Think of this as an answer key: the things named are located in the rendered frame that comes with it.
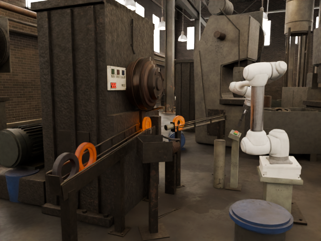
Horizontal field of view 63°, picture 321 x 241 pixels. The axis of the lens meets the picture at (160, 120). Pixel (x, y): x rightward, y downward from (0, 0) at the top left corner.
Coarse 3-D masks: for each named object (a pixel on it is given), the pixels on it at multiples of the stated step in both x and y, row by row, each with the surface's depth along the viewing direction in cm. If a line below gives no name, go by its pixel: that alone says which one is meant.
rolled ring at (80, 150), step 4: (80, 144) 157; (84, 144) 156; (88, 144) 160; (92, 144) 163; (80, 148) 154; (84, 148) 156; (88, 148) 163; (92, 148) 163; (76, 152) 153; (80, 152) 152; (92, 152) 165; (80, 156) 153; (92, 156) 166; (80, 160) 153; (92, 160) 165; (80, 164) 153; (88, 164) 164; (80, 168) 153
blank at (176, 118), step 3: (174, 117) 283; (177, 117) 281; (180, 117) 284; (174, 120) 279; (177, 120) 282; (180, 120) 286; (183, 120) 287; (180, 123) 288; (183, 123) 287; (180, 126) 285; (180, 129) 285
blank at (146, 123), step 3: (147, 117) 240; (144, 120) 237; (147, 120) 240; (150, 120) 248; (144, 123) 236; (147, 123) 246; (150, 123) 248; (144, 126) 236; (147, 126) 246; (150, 126) 248; (144, 129) 237
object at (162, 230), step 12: (144, 144) 173; (156, 144) 175; (168, 144) 178; (144, 156) 174; (156, 156) 176; (168, 156) 179; (156, 168) 191; (156, 180) 192; (156, 192) 193; (156, 204) 194; (156, 216) 195; (144, 228) 203; (156, 228) 196; (144, 240) 187
